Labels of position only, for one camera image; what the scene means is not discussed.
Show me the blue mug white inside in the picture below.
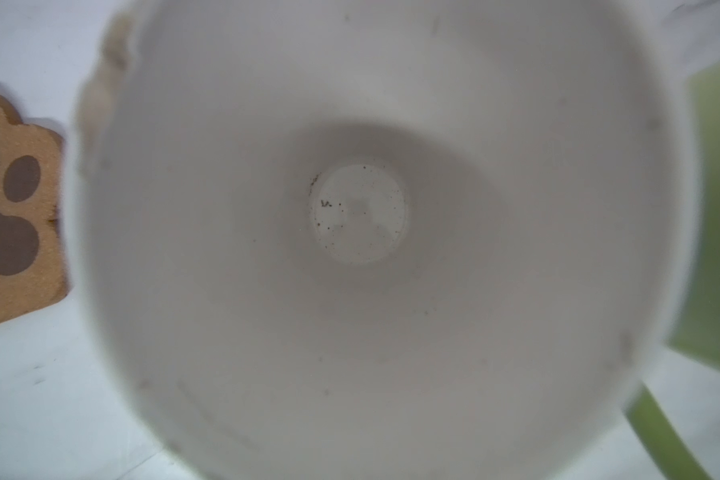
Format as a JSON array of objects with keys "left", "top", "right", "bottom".
[{"left": 62, "top": 1, "right": 700, "bottom": 479}]

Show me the white multicolour zigzag coaster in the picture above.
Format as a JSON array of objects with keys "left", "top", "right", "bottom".
[{"left": 75, "top": 9, "right": 134, "bottom": 175}]

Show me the light green mug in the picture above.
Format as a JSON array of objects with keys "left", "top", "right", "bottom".
[{"left": 668, "top": 61, "right": 720, "bottom": 371}]

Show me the brown paw print coaster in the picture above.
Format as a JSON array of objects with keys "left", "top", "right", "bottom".
[{"left": 0, "top": 95, "right": 69, "bottom": 323}]

